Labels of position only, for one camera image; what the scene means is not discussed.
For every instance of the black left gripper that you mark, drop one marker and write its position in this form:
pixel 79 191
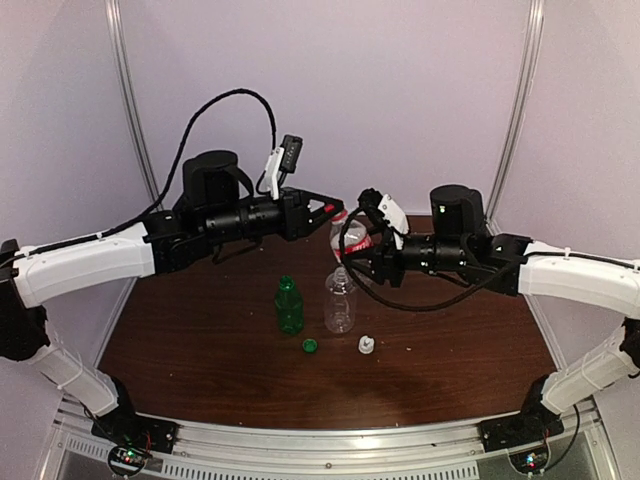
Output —
pixel 295 203

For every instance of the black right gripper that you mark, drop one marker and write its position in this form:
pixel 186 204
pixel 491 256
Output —
pixel 384 260

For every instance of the clear bottle red label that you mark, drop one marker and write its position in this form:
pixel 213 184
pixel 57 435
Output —
pixel 356 237

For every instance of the clear bottle white cap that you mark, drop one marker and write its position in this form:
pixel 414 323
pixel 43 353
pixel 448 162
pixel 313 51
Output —
pixel 340 301

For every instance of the green plastic bottle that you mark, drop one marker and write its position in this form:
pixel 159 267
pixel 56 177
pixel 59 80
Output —
pixel 289 306

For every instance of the green bottle cap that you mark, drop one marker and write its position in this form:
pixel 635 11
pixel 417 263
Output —
pixel 310 345

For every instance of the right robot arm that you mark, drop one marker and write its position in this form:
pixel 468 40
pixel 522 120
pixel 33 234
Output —
pixel 509 264

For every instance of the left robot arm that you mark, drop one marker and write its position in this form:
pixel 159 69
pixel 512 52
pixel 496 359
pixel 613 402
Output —
pixel 218 205

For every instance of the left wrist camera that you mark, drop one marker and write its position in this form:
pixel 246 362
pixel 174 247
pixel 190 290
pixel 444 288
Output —
pixel 281 163

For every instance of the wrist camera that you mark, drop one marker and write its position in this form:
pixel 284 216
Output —
pixel 281 163
pixel 385 212

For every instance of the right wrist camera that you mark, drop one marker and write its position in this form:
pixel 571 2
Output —
pixel 385 212

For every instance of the right aluminium frame post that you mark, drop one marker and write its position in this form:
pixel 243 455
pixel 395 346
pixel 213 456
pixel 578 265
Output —
pixel 533 34

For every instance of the aluminium frame post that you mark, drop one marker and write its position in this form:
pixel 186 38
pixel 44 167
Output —
pixel 533 34
pixel 130 104

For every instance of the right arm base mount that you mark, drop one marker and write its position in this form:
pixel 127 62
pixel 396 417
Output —
pixel 533 423

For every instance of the aluminium front rail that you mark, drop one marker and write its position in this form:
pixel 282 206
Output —
pixel 440 451

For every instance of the left aluminium frame post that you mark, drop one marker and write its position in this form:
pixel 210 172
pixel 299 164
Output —
pixel 130 104

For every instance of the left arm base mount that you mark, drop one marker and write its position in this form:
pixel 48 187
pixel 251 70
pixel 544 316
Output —
pixel 125 427

